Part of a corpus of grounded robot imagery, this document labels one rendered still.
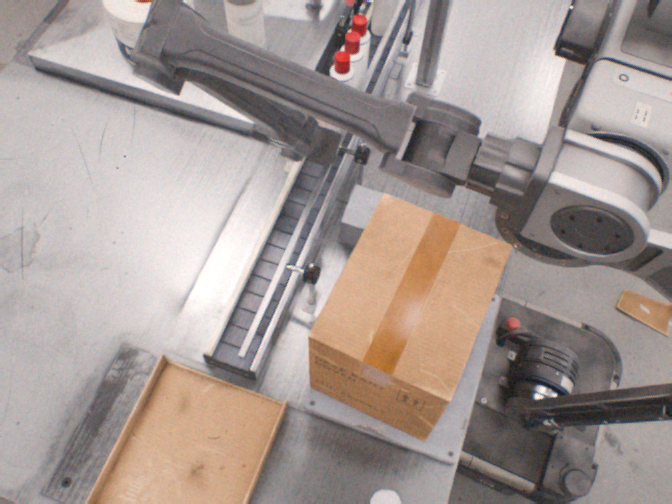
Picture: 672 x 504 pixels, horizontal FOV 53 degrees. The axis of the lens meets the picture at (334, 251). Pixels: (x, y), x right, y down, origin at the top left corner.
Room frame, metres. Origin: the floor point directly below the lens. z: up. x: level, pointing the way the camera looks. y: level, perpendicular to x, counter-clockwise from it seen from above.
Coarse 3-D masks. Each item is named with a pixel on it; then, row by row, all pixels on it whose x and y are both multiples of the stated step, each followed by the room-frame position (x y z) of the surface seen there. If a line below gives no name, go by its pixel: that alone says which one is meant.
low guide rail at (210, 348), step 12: (300, 168) 0.85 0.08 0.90; (288, 180) 0.81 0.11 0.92; (288, 192) 0.79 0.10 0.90; (276, 204) 0.75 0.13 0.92; (276, 216) 0.73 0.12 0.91; (264, 228) 0.69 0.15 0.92; (264, 240) 0.66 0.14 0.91; (252, 252) 0.63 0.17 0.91; (252, 264) 0.61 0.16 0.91; (240, 288) 0.55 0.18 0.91; (228, 312) 0.50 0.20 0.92; (216, 336) 0.45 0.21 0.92
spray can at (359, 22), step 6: (354, 18) 1.12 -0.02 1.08; (360, 18) 1.12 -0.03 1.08; (366, 18) 1.12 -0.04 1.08; (354, 24) 1.10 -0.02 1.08; (360, 24) 1.10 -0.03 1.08; (366, 24) 1.11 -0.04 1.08; (348, 30) 1.13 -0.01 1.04; (354, 30) 1.10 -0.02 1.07; (360, 30) 1.10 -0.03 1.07; (366, 30) 1.11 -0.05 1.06; (366, 36) 1.11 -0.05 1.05; (366, 42) 1.10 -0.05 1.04; (366, 48) 1.10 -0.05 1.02; (366, 54) 1.10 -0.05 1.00; (366, 60) 1.10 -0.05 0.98; (366, 66) 1.10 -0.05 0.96; (366, 72) 1.11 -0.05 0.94
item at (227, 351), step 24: (408, 0) 1.42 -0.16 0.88; (384, 48) 1.24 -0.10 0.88; (312, 168) 0.87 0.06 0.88; (336, 168) 0.87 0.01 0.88; (288, 216) 0.74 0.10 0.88; (312, 216) 0.75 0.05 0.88; (288, 240) 0.68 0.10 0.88; (264, 264) 0.63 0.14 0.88; (264, 288) 0.57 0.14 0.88; (240, 312) 0.52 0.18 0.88; (240, 336) 0.47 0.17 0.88; (216, 360) 0.42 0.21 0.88; (240, 360) 0.42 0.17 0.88
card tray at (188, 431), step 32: (160, 384) 0.38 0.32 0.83; (192, 384) 0.38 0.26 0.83; (224, 384) 0.38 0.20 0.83; (160, 416) 0.32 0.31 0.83; (192, 416) 0.32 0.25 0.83; (224, 416) 0.32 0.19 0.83; (256, 416) 0.33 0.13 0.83; (128, 448) 0.25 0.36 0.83; (160, 448) 0.26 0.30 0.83; (192, 448) 0.26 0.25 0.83; (224, 448) 0.26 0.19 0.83; (256, 448) 0.27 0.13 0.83; (128, 480) 0.20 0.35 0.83; (160, 480) 0.20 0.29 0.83; (192, 480) 0.20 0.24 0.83; (224, 480) 0.21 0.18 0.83; (256, 480) 0.21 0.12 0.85
